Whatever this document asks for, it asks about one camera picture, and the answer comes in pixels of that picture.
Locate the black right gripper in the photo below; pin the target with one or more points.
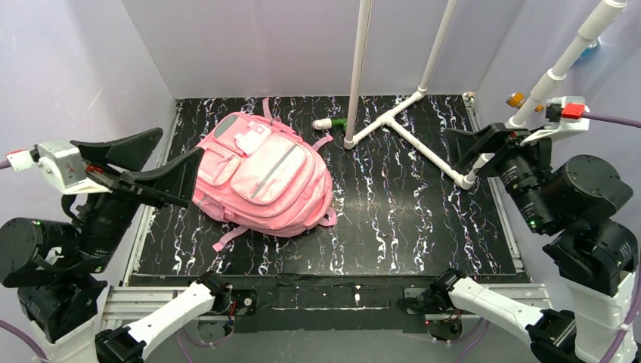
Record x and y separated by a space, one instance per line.
504 147

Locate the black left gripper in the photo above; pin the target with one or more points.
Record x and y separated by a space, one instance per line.
127 184

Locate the pink student backpack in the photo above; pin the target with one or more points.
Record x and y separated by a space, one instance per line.
258 173

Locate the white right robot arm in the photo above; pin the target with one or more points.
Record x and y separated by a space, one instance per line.
597 258

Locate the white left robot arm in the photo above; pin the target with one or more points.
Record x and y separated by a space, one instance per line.
53 265

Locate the green white pipe fitting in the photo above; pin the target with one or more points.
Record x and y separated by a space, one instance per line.
328 123

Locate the orange yellow wall knob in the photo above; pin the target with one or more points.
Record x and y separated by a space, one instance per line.
516 100

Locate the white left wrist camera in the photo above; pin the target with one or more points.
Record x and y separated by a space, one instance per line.
60 164

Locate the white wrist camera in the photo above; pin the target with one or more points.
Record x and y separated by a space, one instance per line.
60 164
563 119

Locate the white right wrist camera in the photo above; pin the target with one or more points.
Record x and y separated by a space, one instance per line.
563 119

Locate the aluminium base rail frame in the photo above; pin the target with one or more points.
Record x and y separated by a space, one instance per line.
411 250

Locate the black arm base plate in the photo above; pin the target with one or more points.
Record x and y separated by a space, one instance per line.
314 302

